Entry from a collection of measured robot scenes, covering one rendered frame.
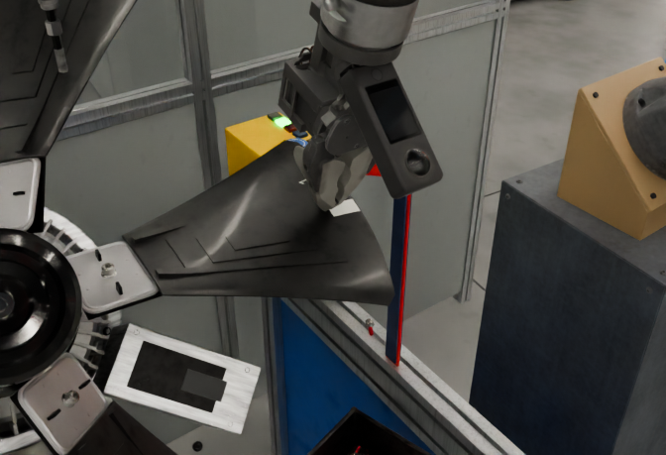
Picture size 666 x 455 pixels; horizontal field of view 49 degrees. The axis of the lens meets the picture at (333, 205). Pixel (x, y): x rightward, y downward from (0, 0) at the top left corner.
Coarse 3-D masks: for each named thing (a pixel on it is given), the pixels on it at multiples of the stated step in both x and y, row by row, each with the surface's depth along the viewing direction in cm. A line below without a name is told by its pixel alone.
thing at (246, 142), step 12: (252, 120) 113; (264, 120) 113; (228, 132) 111; (240, 132) 110; (252, 132) 110; (264, 132) 110; (276, 132) 110; (228, 144) 112; (240, 144) 108; (252, 144) 107; (264, 144) 107; (276, 144) 107; (228, 156) 113; (240, 156) 110; (252, 156) 106; (240, 168) 111
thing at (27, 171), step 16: (32, 160) 61; (0, 176) 62; (16, 176) 61; (32, 176) 60; (0, 192) 62; (32, 192) 60; (0, 208) 61; (16, 208) 60; (32, 208) 59; (0, 224) 60; (16, 224) 60
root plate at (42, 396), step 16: (64, 368) 63; (80, 368) 65; (32, 384) 58; (48, 384) 60; (64, 384) 62; (80, 384) 64; (32, 400) 58; (48, 400) 59; (80, 400) 63; (96, 400) 65; (32, 416) 57; (64, 416) 60; (80, 416) 62; (96, 416) 63; (48, 432) 57; (64, 432) 59; (80, 432) 60; (64, 448) 58
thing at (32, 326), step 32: (0, 256) 56; (32, 256) 57; (64, 256) 57; (0, 288) 55; (32, 288) 56; (64, 288) 57; (0, 320) 55; (32, 320) 55; (64, 320) 56; (0, 352) 54; (32, 352) 55; (64, 352) 56; (0, 384) 53
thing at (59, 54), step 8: (48, 16) 52; (48, 24) 52; (56, 24) 52; (48, 32) 52; (56, 32) 52; (56, 40) 53; (56, 48) 53; (56, 56) 54; (64, 56) 54; (64, 64) 54
